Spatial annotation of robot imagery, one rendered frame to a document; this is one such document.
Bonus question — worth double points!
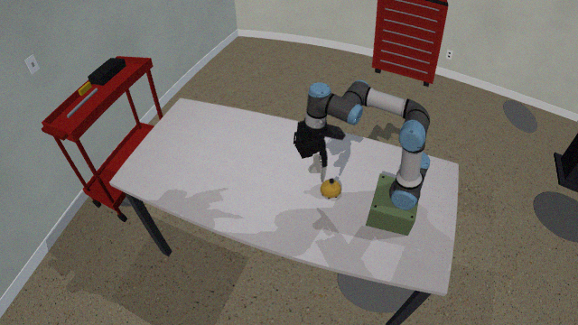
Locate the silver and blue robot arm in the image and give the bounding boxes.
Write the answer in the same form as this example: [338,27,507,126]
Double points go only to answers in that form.
[305,80,430,210]

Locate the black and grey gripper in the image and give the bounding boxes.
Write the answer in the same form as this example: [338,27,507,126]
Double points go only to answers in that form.
[294,119,328,182]

